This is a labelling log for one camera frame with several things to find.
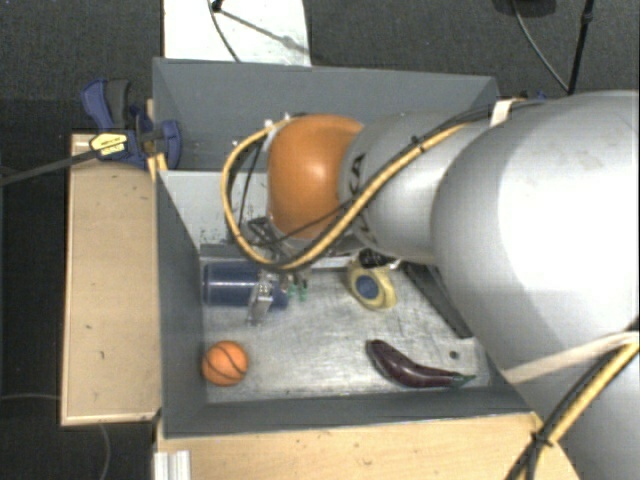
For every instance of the black cylinder on white bracket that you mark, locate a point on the black cylinder on white bracket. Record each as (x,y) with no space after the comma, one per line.
(375,258)

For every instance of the orange ball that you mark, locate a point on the orange ball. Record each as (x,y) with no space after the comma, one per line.
(225,363)

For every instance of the purple toy eggplant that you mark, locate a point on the purple toy eggplant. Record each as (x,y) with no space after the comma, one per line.
(405,368)

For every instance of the yellow and blue round object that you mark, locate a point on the yellow and blue round object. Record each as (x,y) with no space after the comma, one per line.
(372,288)

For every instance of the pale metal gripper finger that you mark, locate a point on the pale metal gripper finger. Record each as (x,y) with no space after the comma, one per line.
(267,293)
(255,310)

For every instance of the pale wood board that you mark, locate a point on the pale wood board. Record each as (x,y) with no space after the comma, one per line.
(112,288)

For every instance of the grey metal bin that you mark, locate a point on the grey metal bin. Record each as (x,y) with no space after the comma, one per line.
(320,338)

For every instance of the dark blue can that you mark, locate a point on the dark blue can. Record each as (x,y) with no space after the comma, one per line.
(227,285)

